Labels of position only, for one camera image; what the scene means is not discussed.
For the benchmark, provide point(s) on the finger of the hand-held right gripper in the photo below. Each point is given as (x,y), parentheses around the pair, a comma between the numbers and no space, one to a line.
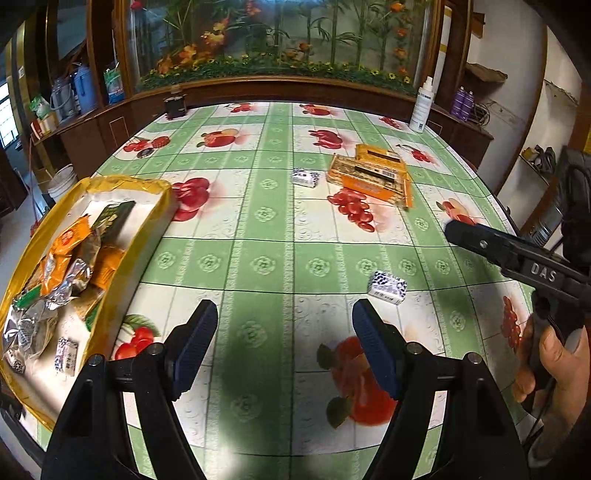
(480,240)

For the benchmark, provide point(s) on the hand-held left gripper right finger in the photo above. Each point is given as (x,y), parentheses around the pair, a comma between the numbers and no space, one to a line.
(376,350)

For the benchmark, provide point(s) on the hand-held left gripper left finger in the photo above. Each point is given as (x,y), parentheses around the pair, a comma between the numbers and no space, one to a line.
(196,350)

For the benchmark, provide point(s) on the small cracker packet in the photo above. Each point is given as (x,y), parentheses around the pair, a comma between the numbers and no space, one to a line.
(91,301)

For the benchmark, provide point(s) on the yellow tray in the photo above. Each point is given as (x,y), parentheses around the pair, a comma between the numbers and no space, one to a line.
(138,249)

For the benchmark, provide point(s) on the orange snack packet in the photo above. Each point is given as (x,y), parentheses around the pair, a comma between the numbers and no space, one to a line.
(108,270)
(69,244)

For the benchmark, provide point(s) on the white and blue candy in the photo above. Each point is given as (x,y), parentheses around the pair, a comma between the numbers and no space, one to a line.
(64,357)
(388,286)
(304,177)
(14,364)

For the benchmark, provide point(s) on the silver foil snack packet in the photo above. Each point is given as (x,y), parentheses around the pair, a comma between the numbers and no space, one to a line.
(69,284)

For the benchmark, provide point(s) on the dark green snack packet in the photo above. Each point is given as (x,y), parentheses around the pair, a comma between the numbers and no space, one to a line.
(113,219)

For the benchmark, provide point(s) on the clear plastic snack packet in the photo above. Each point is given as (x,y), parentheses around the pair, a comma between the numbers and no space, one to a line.
(23,334)

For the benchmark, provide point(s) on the green-edged cracker packet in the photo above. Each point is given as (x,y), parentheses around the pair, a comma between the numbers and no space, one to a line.
(28,295)

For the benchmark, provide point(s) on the person's right forearm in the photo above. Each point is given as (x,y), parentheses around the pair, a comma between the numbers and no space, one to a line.
(568,461)

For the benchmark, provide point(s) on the person's right hand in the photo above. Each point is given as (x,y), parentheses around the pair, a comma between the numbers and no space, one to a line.
(561,374)

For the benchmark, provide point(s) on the fruit print tablecloth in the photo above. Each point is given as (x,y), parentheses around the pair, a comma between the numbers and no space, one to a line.
(277,258)

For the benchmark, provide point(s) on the orange cracker pack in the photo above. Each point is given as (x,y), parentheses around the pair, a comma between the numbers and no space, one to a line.
(383,157)
(351,173)

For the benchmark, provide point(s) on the purple bottle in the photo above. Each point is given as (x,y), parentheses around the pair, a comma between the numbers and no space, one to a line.
(459,102)
(470,106)

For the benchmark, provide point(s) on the white spray bottle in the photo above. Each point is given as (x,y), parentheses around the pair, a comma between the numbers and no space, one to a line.
(422,110)

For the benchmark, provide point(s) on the white plastic bucket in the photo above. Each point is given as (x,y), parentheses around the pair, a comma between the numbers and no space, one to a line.
(62,183)

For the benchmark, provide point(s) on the low wooden cabinet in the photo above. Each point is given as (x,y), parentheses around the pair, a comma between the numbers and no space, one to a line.
(92,138)

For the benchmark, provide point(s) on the dark glass jar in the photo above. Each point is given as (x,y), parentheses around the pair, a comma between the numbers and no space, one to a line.
(175,106)

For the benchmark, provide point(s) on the cream container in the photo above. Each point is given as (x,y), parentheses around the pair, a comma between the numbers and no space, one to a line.
(44,126)

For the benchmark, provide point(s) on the blue and green bag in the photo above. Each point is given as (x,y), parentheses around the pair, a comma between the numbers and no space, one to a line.
(113,86)

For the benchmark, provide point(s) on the blue thermos flask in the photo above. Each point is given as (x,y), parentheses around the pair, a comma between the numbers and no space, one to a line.
(85,90)

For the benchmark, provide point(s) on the floral glass partition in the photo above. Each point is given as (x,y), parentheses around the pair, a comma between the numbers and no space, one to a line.
(277,41)

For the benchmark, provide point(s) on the clear water jug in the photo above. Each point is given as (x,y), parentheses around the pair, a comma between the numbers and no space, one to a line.
(62,98)

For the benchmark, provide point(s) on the green and white bag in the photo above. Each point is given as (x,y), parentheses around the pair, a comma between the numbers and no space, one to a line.
(40,107)

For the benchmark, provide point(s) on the barred window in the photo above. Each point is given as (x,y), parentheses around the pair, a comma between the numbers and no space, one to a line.
(4,115)

